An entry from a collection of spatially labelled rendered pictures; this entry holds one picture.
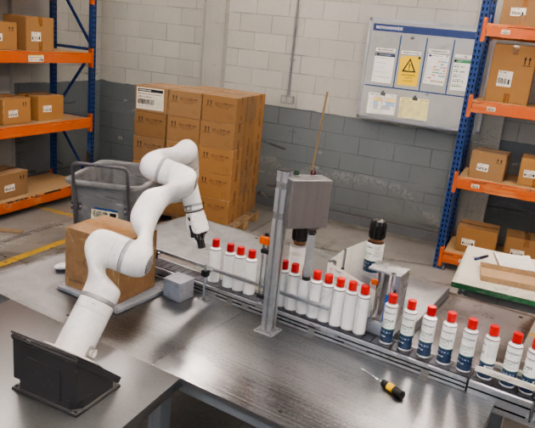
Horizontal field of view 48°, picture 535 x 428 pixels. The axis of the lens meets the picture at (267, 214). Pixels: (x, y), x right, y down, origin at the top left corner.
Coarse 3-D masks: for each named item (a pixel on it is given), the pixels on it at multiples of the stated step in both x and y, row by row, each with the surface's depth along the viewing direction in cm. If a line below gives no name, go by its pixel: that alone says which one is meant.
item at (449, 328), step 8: (448, 312) 218; (448, 320) 218; (448, 328) 217; (456, 328) 217; (448, 336) 218; (440, 344) 221; (448, 344) 219; (440, 352) 221; (448, 352) 220; (440, 360) 221; (448, 360) 221
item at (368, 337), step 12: (156, 264) 288; (168, 264) 289; (192, 276) 278; (252, 300) 260; (288, 312) 252; (324, 324) 244; (360, 336) 237; (372, 336) 238; (396, 348) 231; (420, 360) 224; (432, 360) 225; (456, 372) 218
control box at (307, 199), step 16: (304, 176) 230; (320, 176) 233; (288, 192) 225; (304, 192) 225; (320, 192) 228; (288, 208) 226; (304, 208) 227; (320, 208) 230; (288, 224) 226; (304, 224) 229; (320, 224) 232
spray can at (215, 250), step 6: (216, 240) 268; (216, 246) 269; (210, 252) 270; (216, 252) 269; (210, 258) 270; (216, 258) 270; (210, 264) 271; (216, 264) 270; (210, 276) 272; (216, 276) 272; (210, 282) 273; (216, 282) 273
